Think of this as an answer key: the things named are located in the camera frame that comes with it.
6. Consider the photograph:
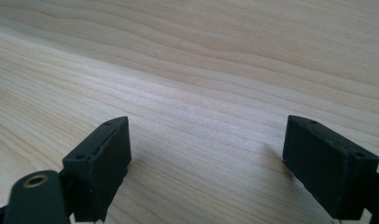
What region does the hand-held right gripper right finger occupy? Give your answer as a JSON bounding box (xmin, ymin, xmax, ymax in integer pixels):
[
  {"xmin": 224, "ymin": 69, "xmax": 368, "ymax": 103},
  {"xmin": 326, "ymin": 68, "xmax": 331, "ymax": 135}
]
[{"xmin": 282, "ymin": 114, "xmax": 379, "ymax": 222}]

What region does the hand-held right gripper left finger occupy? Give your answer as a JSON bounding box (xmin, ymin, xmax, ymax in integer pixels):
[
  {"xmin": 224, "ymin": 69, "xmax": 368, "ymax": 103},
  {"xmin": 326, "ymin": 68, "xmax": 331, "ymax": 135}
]
[{"xmin": 62, "ymin": 116, "xmax": 133, "ymax": 223}]

